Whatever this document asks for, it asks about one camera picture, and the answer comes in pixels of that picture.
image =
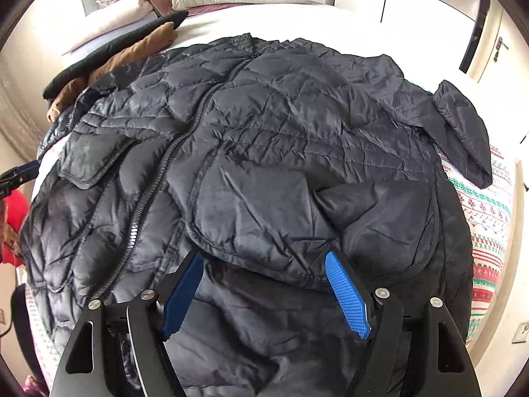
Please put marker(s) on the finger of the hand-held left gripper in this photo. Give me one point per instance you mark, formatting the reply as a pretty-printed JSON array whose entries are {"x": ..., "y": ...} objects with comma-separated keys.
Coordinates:
[{"x": 24, "y": 170}]

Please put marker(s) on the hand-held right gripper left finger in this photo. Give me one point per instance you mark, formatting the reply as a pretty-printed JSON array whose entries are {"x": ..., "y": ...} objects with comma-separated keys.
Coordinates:
[{"x": 182, "y": 293}]

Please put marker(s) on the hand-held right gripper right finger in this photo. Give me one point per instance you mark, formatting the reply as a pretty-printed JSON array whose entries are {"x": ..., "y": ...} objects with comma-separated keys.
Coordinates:
[{"x": 347, "y": 293}]

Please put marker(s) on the black quilted jacket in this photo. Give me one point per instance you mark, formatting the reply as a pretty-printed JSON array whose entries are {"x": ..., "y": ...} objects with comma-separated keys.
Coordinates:
[{"x": 268, "y": 153}]

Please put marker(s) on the red bag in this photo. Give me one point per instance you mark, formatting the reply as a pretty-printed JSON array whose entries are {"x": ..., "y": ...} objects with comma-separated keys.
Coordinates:
[{"x": 14, "y": 211}]

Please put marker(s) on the black folded garment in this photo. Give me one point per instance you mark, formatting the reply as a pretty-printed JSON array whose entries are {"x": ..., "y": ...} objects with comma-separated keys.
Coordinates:
[{"x": 103, "y": 51}]

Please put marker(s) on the brown folded garment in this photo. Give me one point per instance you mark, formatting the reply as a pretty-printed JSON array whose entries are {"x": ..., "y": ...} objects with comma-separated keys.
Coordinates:
[{"x": 124, "y": 60}]

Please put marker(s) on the patterned knit-print blanket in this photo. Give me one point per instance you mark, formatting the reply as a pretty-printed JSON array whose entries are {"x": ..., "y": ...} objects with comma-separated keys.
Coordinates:
[{"x": 487, "y": 235}]

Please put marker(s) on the small cream pillow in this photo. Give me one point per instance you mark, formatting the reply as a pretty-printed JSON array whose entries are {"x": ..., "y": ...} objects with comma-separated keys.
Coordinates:
[{"x": 111, "y": 20}]

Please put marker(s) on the bed with pale sheet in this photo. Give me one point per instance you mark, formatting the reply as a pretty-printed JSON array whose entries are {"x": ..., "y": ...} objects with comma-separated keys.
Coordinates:
[{"x": 330, "y": 25}]

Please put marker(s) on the cream door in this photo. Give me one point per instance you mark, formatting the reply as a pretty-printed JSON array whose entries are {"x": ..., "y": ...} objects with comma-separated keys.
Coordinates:
[{"x": 510, "y": 66}]

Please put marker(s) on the wall socket with red marks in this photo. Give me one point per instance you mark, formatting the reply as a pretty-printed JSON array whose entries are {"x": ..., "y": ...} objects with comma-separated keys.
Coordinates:
[{"x": 520, "y": 334}]

